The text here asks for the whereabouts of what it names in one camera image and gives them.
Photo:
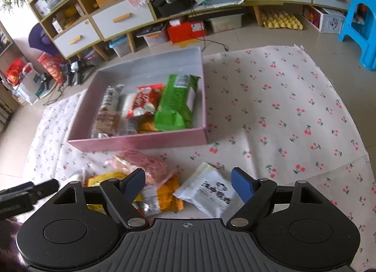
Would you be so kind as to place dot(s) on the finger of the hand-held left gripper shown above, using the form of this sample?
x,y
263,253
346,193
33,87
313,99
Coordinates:
x,y
44,189

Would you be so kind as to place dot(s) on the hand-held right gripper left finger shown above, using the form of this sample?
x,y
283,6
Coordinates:
x,y
133,184

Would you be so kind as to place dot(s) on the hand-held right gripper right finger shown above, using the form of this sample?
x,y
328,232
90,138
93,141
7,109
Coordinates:
x,y
242,185

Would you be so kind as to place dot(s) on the clear pink cracker packet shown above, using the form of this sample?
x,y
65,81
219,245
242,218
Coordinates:
x,y
141,163

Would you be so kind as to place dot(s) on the silver blue chocolate packet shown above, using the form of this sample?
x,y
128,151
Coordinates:
x,y
148,203

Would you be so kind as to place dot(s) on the yellow snack packet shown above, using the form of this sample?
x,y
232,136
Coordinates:
x,y
100,179

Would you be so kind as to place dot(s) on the orange snack packet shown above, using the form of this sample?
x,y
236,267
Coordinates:
x,y
147,126
170,195

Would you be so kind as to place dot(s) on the white grey snack packet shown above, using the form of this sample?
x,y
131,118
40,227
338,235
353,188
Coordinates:
x,y
202,192

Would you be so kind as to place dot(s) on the pink cardboard box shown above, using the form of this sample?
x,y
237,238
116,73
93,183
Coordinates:
x,y
132,142

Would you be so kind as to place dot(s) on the brown cake packet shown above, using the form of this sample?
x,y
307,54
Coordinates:
x,y
105,122

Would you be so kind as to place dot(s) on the clear rice cake packet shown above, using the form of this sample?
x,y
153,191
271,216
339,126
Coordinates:
x,y
127,104

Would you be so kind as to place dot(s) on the red snack packet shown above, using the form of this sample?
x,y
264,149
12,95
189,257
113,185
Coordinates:
x,y
144,98

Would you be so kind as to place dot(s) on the light blue snack packet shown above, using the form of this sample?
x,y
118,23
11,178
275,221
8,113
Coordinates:
x,y
111,98

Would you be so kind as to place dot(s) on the green snack packet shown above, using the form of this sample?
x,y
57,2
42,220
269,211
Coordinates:
x,y
173,104

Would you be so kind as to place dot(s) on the cherry print tablecloth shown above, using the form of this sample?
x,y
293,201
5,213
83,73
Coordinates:
x,y
279,113

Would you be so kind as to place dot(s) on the wooden shelf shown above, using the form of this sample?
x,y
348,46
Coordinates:
x,y
6,104

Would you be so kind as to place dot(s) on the white paper bag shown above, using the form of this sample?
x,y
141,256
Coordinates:
x,y
22,81

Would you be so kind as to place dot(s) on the black hand-held device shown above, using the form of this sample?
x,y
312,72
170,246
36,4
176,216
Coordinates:
x,y
76,72

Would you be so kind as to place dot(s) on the red printed bag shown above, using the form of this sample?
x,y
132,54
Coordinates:
x,y
53,68

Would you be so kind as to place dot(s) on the clear bin with blue lid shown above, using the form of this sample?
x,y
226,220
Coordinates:
x,y
120,47

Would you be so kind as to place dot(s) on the clear storage bin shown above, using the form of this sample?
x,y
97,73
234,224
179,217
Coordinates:
x,y
154,37
224,24

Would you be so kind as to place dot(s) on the purple bag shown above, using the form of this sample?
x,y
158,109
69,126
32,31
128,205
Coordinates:
x,y
41,40

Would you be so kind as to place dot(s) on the red box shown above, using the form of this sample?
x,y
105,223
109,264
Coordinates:
x,y
185,32

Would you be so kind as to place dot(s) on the small white box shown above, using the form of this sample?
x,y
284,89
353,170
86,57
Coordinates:
x,y
57,26

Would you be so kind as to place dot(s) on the yellow egg tray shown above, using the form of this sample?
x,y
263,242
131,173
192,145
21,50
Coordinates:
x,y
282,21

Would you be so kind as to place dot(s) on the black box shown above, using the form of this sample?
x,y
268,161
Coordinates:
x,y
173,4

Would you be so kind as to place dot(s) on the white cartoon print box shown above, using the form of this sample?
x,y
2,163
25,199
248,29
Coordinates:
x,y
332,21

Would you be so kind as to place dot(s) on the blue plastic stool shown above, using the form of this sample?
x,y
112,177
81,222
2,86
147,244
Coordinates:
x,y
358,25

